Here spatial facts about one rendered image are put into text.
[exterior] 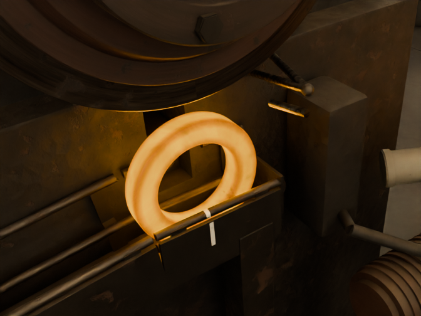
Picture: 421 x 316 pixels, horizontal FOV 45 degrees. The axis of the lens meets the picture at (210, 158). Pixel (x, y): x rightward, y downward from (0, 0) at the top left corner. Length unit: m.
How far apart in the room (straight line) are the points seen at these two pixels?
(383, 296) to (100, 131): 0.49
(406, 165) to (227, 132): 0.30
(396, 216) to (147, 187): 1.28
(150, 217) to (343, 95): 0.32
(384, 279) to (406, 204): 1.02
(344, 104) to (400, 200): 1.15
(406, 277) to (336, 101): 0.30
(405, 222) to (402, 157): 0.97
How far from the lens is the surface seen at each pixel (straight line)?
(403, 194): 1.90
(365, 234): 0.82
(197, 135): 0.62
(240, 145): 0.67
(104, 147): 0.67
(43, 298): 0.64
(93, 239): 0.70
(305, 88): 0.54
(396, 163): 0.82
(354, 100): 0.75
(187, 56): 0.51
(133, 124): 0.67
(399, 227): 1.76
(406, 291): 0.85
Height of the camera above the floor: 1.15
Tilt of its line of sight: 34 degrees down
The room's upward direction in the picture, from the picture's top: 5 degrees counter-clockwise
